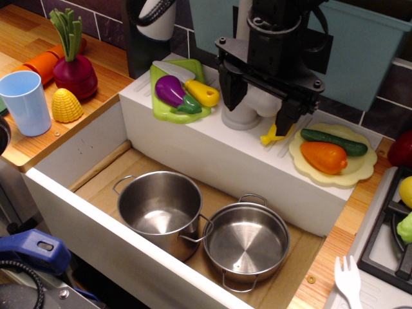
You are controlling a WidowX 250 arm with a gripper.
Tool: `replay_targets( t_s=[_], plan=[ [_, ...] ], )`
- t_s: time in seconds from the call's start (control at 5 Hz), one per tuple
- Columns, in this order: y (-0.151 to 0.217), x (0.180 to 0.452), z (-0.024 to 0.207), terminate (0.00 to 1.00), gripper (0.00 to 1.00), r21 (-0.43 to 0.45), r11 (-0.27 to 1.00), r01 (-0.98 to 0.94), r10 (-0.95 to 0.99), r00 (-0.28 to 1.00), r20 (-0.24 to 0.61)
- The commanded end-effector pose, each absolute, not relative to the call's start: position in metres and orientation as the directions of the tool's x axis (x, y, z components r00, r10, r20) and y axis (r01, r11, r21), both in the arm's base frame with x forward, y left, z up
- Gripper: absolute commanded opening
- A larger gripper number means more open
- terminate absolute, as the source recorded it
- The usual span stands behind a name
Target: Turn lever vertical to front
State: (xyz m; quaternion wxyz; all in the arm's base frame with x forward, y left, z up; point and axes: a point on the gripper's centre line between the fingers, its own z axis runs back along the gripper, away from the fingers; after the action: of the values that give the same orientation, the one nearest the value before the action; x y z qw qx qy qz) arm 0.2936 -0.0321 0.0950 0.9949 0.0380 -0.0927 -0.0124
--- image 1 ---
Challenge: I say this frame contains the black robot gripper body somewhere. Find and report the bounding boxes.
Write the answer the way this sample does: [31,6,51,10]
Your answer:
[215,1,329,113]

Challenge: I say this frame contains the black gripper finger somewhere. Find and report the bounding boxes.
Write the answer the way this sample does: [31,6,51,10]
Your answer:
[276,100,308,136]
[219,61,247,111]

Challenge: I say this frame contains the yellow faucet lever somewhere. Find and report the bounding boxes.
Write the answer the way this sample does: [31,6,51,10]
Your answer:
[260,124,294,146]

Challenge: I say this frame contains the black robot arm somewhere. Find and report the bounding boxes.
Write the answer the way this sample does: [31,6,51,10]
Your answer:
[215,1,329,136]

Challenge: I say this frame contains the grey toy faucet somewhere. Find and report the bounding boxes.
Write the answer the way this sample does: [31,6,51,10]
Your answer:
[221,0,281,130]

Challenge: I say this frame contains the orange toy carrot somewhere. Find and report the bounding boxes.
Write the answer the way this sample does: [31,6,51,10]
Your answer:
[300,142,348,174]

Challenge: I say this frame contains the purple toy eggplant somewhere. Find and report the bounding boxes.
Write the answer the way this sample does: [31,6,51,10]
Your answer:
[154,75,202,115]

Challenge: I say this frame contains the green toy cucumber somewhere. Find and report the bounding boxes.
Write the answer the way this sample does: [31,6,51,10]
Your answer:
[300,129,368,156]

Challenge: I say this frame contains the green cutting board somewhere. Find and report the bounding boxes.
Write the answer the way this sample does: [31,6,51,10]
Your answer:
[150,59,220,124]

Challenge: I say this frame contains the teal plastic bin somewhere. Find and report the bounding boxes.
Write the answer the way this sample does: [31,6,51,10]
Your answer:
[190,1,411,111]

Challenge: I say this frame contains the pale yellow plate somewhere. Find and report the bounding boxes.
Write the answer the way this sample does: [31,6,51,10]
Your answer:
[289,123,377,187]

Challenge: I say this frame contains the white black cylinder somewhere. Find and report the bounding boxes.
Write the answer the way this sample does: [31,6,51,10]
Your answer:
[136,1,176,42]

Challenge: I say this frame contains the red toy pepper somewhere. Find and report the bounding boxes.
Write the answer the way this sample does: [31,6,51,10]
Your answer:
[388,130,412,167]

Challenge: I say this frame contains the shallow steel pot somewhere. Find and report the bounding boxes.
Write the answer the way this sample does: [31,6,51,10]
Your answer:
[202,194,290,293]

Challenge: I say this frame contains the yellow toy lemon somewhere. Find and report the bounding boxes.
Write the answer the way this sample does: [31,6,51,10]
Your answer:
[398,176,412,209]

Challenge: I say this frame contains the tall steel pot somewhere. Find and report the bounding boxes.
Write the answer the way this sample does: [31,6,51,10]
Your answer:
[113,171,214,261]

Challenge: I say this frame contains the black toy stove grate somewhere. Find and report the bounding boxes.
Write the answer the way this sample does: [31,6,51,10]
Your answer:
[358,166,411,294]

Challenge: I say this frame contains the white toy sink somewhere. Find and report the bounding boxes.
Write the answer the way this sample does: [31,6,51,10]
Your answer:
[24,53,384,309]

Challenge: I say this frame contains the red toy beet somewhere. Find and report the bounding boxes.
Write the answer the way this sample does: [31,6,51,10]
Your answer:
[49,8,98,100]

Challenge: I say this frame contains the light green toy vegetable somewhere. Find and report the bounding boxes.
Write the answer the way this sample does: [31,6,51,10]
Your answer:
[397,212,412,244]

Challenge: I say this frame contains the yellow toy corn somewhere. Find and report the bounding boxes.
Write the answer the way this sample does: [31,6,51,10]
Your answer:
[51,88,84,123]

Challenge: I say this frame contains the white plastic fork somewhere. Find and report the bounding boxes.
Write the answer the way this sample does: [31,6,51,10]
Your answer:
[334,256,362,308]

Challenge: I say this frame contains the orange toy cylinder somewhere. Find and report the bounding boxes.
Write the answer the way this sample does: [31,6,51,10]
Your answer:
[14,39,95,88]

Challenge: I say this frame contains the light blue plastic cup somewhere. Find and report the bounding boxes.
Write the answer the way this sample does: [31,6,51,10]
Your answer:
[1,71,52,136]

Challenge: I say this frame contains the blue clamp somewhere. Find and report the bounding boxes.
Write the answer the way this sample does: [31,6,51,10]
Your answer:
[1,229,71,276]

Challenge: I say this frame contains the yellow handled toy knife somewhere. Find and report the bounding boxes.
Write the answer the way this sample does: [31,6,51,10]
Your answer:
[152,59,220,107]

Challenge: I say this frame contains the black braided cable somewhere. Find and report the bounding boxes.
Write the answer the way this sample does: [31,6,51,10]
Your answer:
[0,259,45,309]

